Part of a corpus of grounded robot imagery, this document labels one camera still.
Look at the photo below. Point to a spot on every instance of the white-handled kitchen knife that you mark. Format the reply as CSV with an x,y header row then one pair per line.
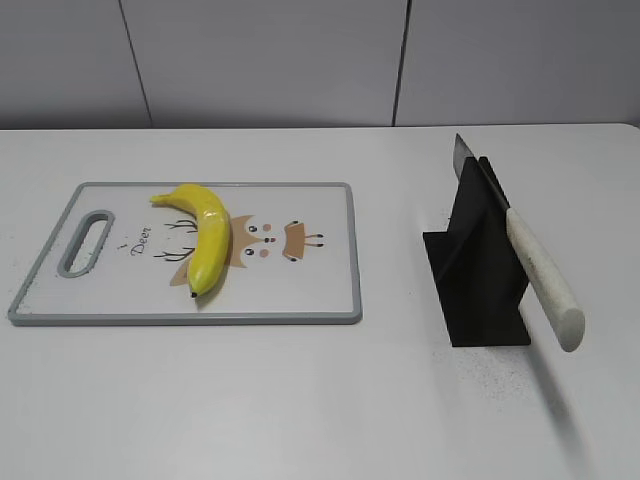
x,y
565,315

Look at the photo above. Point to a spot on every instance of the yellow plastic banana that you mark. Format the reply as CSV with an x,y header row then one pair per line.
x,y
213,233

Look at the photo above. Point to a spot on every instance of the white grey-rimmed cutting board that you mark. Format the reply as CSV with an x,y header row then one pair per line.
x,y
115,259

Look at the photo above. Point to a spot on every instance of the black knife stand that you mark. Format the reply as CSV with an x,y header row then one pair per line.
x,y
478,276

